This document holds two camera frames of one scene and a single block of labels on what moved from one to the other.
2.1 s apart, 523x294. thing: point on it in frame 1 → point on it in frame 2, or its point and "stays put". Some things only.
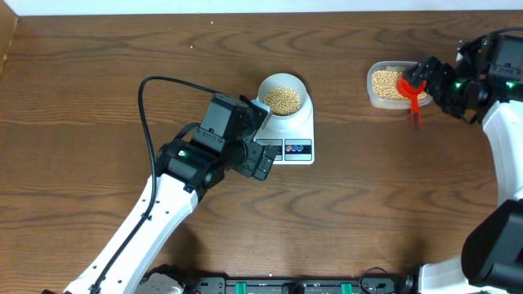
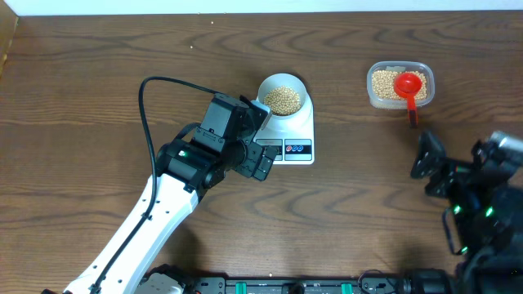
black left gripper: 253,150 stays put
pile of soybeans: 385,85 stays put
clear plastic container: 382,77 stays put
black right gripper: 443,71 → 453,172
